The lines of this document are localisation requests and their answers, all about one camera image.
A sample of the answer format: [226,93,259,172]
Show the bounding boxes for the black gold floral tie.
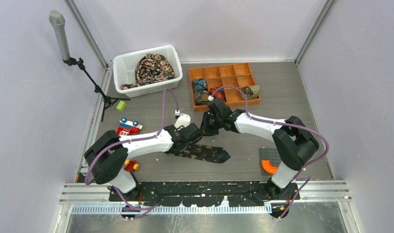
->
[166,143,231,164]

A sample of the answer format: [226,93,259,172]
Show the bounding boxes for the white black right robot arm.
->
[201,99,319,199]

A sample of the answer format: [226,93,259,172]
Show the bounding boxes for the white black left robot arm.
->
[84,123,202,201]

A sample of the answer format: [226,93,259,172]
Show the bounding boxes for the pile of floral ties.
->
[120,53,175,90]

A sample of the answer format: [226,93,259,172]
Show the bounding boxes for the orange navy striped rolled tie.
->
[209,87,226,101]

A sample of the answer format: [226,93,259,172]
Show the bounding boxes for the navy floral rolled tie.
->
[193,89,209,106]

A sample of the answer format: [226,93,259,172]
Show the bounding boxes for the green patterned rolled tie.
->
[241,85,261,100]

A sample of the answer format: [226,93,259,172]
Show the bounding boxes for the orange wooden divided tray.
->
[188,63,261,112]

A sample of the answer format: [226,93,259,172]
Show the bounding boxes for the teal navy rolled tie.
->
[191,78,208,93]

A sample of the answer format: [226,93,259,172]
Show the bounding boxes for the red white toy block truck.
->
[116,117,143,136]

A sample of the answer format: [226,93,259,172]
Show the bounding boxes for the grey studded baseplate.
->
[258,147,281,175]

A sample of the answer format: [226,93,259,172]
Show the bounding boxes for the small red toy car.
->
[124,160,139,172]

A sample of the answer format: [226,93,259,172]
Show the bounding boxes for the orange curved toy piece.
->
[260,159,277,175]

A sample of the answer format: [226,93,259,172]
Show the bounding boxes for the green toy block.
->
[116,100,126,112]

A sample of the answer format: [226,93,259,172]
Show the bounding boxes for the white plastic basket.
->
[113,45,183,98]

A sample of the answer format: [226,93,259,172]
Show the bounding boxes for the black microphone tripod stand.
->
[63,57,131,122]

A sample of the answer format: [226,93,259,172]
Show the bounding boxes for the grey microphone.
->
[49,10,70,62]

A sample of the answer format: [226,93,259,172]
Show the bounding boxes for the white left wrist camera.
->
[174,110,191,129]

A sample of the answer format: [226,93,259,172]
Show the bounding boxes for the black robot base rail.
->
[123,181,300,207]

